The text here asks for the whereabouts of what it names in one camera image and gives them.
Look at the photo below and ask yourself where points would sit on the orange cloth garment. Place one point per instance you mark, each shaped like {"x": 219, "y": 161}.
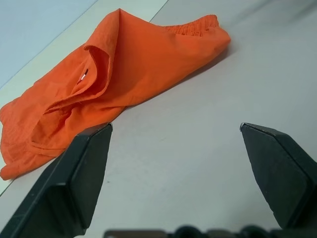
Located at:
{"x": 148, "y": 62}

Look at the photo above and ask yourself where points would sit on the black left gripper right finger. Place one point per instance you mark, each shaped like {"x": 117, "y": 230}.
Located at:
{"x": 284, "y": 173}

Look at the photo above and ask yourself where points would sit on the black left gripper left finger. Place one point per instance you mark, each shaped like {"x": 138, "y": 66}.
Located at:
{"x": 62, "y": 188}

